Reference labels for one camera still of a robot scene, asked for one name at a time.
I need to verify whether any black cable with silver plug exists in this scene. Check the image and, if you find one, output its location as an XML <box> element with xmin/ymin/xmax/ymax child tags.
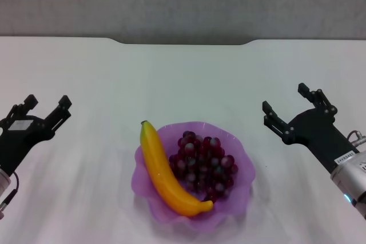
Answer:
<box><xmin>0</xmin><ymin>171</ymin><xmax>20</xmax><ymax>219</ymax></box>

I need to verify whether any yellow plastic banana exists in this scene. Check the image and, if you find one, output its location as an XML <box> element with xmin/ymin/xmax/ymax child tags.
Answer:
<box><xmin>140</xmin><ymin>120</ymin><xmax>214</xmax><ymax>217</ymax></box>

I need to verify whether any purple wavy plastic bowl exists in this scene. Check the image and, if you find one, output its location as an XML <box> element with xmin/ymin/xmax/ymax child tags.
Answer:
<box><xmin>130</xmin><ymin>121</ymin><xmax>256</xmax><ymax>232</ymax></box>

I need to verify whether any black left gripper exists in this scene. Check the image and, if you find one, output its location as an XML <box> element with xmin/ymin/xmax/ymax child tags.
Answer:
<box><xmin>0</xmin><ymin>94</ymin><xmax>73</xmax><ymax>176</ymax></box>

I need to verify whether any silver cable connector plug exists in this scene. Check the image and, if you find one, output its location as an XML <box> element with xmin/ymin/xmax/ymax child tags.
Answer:
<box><xmin>347</xmin><ymin>130</ymin><xmax>366</xmax><ymax>150</ymax></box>

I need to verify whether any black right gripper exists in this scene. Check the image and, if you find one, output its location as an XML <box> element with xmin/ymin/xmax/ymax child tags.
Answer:
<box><xmin>261</xmin><ymin>82</ymin><xmax>362</xmax><ymax>174</ymax></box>

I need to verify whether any dark red grape bunch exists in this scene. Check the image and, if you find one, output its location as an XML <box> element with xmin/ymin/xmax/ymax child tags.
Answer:
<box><xmin>168</xmin><ymin>130</ymin><xmax>240</xmax><ymax>202</ymax></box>

